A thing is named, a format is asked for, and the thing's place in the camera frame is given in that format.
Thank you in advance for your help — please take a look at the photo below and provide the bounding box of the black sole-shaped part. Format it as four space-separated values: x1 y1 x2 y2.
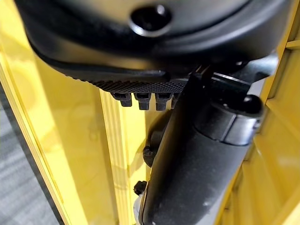
35 49 191 95

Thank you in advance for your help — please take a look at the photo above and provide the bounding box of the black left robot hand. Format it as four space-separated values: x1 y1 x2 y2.
16 0 291 225

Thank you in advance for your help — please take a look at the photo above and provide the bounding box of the yellow ribbed plastic bin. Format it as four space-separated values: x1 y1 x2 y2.
217 0 300 225

